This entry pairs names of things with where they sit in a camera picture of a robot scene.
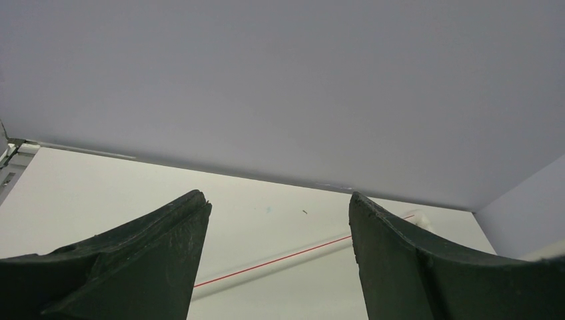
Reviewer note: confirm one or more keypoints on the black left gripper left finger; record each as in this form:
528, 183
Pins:
143, 269

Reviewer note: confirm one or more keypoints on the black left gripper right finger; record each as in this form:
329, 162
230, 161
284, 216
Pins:
407, 272

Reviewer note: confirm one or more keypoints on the white PVC pipe frame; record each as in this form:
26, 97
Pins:
266, 268

